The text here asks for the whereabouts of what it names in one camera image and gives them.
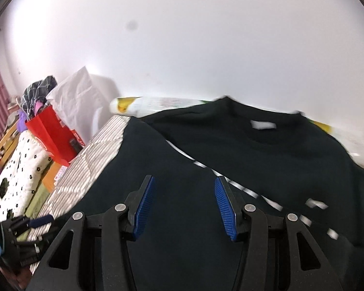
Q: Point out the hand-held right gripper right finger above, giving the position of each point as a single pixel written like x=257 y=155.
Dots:
x=226 y=209

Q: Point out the red paper bag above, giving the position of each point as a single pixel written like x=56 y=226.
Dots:
x=48 y=136

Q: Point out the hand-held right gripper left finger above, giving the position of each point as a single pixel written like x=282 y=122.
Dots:
x=144 y=209

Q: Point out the dark plaid cloth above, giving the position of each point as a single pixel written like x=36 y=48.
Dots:
x=39 y=91

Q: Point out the wooden chair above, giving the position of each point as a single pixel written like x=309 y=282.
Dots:
x=6 y=141

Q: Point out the white dotted cushion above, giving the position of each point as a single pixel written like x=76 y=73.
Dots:
x=18 y=169

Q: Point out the orange box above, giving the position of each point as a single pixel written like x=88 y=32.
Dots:
x=51 y=175

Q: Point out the black sweatshirt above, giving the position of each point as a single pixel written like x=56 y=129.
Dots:
x=200 y=145

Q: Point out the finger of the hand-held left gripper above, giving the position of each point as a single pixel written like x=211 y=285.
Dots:
x=33 y=245
x=41 y=220

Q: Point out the grey striped bed cover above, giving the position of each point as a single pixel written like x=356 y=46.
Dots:
x=94 y=157

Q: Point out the white plastic bag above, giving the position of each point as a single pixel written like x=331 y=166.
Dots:
x=79 y=97

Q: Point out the green mat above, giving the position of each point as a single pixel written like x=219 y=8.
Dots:
x=38 y=200

